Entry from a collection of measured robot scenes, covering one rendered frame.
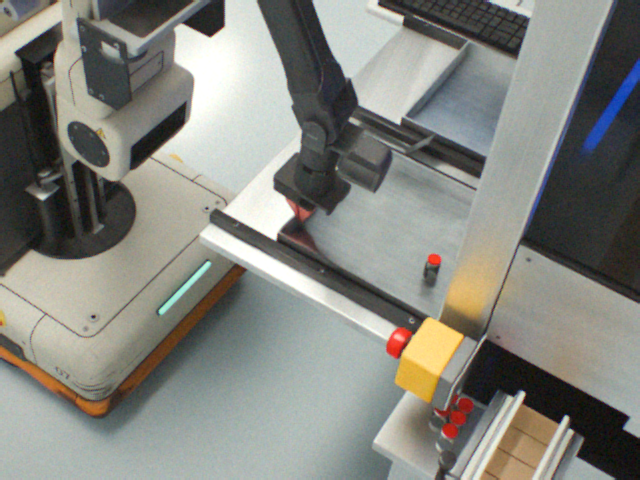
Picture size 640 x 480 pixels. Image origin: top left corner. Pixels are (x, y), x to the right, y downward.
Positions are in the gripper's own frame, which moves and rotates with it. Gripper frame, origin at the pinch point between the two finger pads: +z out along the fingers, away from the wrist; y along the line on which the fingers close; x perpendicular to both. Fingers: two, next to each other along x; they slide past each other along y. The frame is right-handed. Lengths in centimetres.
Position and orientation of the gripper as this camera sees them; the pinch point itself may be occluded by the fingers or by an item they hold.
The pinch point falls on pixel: (303, 217)
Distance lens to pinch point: 142.0
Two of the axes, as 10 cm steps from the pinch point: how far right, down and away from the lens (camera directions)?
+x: 5.4, -6.2, 5.7
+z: -1.7, 5.8, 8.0
